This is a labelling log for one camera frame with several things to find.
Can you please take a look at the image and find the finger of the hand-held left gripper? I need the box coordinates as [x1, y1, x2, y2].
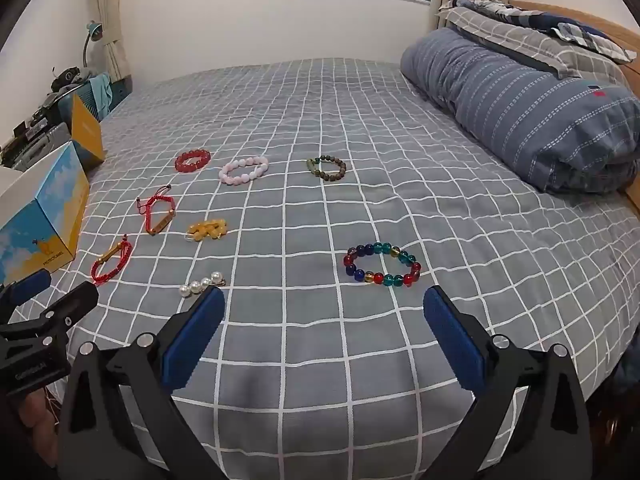
[0, 269, 52, 311]
[0, 281, 100, 356]

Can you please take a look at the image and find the grey desk equipment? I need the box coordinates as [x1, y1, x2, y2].
[0, 105, 73, 171]

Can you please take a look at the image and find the wooden headboard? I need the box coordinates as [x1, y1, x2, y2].
[510, 1, 640, 91]

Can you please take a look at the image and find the dark desk clutter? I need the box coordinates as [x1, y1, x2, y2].
[50, 65, 96, 93]

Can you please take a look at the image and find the grey checked pillow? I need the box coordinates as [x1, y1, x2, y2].
[437, 5, 631, 81]

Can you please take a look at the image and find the blue striped rolled duvet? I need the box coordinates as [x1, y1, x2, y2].
[400, 27, 640, 195]

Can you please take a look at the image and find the teal cloth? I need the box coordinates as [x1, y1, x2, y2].
[89, 72, 113, 121]

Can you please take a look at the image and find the grey checked bed sheet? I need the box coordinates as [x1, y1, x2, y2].
[10, 57, 640, 480]

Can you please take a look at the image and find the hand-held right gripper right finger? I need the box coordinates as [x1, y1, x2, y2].
[422, 285, 601, 480]

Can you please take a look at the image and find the white pearl hair clip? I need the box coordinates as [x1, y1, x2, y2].
[179, 271, 227, 298]

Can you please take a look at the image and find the blue and yellow box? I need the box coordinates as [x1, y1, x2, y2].
[0, 141, 92, 286]

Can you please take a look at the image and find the yellow amber bead bracelet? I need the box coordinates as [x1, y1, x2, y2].
[186, 218, 229, 242]

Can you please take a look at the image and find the teal desk lamp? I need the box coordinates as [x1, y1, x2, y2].
[82, 20, 104, 71]

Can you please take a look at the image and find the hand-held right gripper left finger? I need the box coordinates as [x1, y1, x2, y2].
[56, 287, 227, 480]

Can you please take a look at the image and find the red cord gold bar bracelet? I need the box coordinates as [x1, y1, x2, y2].
[136, 186, 177, 236]
[90, 237, 133, 285]

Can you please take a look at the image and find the red bead bracelet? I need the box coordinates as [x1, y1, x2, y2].
[174, 149, 210, 173]

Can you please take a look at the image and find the teal ribbed suitcase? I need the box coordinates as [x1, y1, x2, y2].
[59, 76, 134, 123]

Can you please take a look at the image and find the multicolour glass bead bracelet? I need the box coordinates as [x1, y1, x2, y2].
[343, 241, 422, 289]

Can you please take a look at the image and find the person's left hand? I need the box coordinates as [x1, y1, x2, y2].
[12, 385, 63, 468]

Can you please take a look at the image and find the brown wooden bead bracelet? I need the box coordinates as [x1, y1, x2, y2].
[306, 155, 347, 181]

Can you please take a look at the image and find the orange yellow box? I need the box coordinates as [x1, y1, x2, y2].
[56, 92, 108, 171]

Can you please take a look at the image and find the pink bead bracelet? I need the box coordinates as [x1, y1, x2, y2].
[219, 155, 269, 186]

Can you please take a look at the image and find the blue patchwork pillow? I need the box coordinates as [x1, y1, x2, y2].
[452, 0, 638, 65]

